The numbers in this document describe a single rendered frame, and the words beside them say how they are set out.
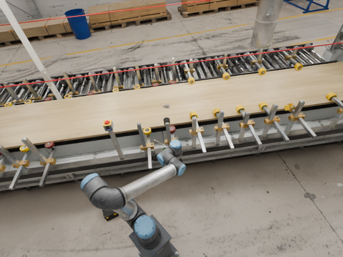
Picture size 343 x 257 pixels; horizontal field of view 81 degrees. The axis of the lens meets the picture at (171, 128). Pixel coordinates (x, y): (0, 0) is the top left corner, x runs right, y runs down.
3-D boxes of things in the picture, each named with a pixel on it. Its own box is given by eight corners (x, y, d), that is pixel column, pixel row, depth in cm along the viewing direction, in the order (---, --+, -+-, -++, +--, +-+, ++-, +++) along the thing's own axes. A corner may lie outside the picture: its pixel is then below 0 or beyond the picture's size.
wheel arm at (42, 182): (44, 186, 185) (42, 184, 182) (41, 187, 185) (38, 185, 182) (57, 149, 215) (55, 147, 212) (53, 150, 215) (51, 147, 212)
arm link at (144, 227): (146, 248, 152) (142, 241, 139) (132, 231, 161) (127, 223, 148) (161, 232, 159) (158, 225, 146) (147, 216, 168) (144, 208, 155)
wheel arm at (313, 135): (315, 137, 182) (316, 135, 180) (312, 138, 182) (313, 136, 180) (293, 111, 207) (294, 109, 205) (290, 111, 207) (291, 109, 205)
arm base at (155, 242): (166, 236, 166) (164, 233, 158) (147, 255, 158) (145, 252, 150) (151, 219, 176) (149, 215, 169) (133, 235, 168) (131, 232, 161)
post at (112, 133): (124, 158, 210) (112, 129, 177) (119, 159, 210) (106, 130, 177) (124, 155, 213) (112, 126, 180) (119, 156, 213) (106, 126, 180)
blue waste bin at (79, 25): (93, 39, 609) (83, 12, 557) (73, 42, 604) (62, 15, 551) (94, 31, 649) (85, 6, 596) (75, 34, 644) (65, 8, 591)
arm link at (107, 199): (103, 209, 97) (189, 162, 145) (91, 192, 104) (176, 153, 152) (101, 224, 102) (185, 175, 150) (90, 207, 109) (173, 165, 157)
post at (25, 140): (52, 169, 208) (24, 139, 174) (49, 170, 208) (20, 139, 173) (53, 166, 211) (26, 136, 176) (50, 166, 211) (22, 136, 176)
